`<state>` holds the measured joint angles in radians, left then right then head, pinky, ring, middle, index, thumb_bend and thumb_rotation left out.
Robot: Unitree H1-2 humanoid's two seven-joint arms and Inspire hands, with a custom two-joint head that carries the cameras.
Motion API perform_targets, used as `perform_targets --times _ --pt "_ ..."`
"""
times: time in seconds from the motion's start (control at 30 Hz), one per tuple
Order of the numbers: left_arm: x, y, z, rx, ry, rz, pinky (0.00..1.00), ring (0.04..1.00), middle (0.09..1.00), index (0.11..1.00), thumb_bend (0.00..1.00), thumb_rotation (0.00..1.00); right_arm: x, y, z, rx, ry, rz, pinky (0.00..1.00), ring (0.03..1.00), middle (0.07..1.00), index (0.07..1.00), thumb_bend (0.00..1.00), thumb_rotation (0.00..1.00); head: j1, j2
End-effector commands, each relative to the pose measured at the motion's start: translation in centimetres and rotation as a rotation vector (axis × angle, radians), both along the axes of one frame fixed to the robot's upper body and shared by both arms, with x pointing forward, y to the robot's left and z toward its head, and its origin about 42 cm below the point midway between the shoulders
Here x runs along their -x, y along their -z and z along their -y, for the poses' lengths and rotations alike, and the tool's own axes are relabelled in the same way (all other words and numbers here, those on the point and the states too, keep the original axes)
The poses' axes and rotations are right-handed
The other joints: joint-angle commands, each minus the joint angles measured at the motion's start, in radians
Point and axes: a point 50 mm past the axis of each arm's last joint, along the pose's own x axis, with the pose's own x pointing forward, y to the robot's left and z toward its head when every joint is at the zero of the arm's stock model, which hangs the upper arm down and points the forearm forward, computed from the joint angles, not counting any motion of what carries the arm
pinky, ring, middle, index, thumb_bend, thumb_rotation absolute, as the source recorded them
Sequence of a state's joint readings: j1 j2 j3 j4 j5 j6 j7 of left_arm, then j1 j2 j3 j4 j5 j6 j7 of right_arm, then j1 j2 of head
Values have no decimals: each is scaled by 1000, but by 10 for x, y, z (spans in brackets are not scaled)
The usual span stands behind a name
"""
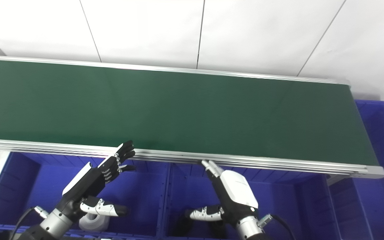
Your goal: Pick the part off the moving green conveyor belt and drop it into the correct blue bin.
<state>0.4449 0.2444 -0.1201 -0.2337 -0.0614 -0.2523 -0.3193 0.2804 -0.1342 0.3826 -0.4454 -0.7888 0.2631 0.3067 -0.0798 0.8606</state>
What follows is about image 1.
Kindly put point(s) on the white and black right hand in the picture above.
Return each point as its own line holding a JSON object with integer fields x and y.
{"x": 237, "y": 190}

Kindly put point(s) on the green conveyor belt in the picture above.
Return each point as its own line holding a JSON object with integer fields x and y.
{"x": 62, "y": 148}
{"x": 178, "y": 113}

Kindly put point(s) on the white cylindrical part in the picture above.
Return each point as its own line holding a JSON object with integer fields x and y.
{"x": 95, "y": 223}

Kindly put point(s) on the white and black left hand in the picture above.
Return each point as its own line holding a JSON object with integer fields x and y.
{"x": 82, "y": 186}

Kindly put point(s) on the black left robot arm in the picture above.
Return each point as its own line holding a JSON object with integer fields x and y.
{"x": 53, "y": 223}

